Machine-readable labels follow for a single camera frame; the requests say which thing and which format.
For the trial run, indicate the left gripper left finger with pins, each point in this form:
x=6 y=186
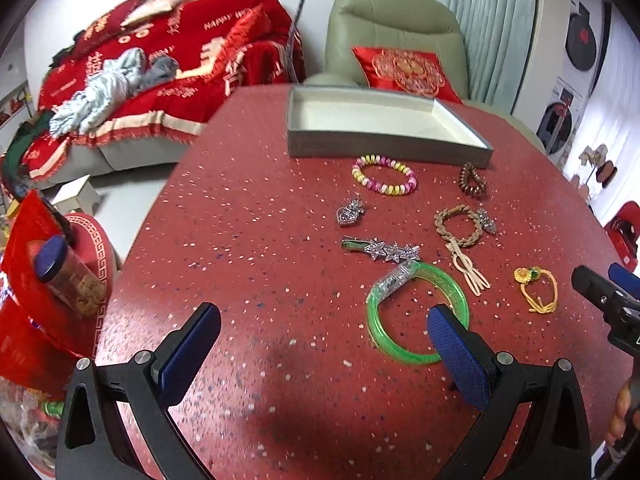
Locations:
x=182 y=353

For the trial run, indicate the red embroidered cushion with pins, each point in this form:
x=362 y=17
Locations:
x=413 y=72

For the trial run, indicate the pale green curtain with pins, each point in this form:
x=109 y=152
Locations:
x=497 y=36

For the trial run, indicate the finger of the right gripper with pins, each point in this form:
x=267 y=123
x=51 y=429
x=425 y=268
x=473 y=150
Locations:
x=624 y=279
x=599 y=291

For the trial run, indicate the red bag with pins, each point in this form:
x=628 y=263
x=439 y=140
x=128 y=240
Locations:
x=41 y=338

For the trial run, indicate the red round stool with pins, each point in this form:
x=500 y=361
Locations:
x=95 y=256

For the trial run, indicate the light blue clothes pile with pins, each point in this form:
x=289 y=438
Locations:
x=105 y=91

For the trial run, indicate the red plastic chair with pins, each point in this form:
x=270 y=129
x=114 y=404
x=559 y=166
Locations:
x=623 y=232

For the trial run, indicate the green leather armchair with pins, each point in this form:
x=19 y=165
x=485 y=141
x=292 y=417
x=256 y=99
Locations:
x=416 y=25

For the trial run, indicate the grey jewelry tray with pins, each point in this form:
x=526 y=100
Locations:
x=344 y=122

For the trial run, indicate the silver star hair clip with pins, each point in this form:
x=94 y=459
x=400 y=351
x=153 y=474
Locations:
x=379 y=250

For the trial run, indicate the jar with blue lid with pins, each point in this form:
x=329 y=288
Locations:
x=71 y=281

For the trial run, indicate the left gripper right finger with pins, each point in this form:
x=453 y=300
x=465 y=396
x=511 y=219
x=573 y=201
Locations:
x=465 y=354

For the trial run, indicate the person's right hand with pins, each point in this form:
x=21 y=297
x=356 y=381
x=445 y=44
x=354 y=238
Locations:
x=617 y=424

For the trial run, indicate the red blanket covered sofa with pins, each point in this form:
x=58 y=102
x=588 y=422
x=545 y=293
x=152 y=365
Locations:
x=220 y=46

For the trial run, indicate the small white stool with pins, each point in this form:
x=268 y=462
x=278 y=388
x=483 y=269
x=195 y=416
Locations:
x=78 y=195

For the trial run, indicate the silver heart pendant brooch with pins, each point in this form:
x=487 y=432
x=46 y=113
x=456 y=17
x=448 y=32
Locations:
x=350 y=213

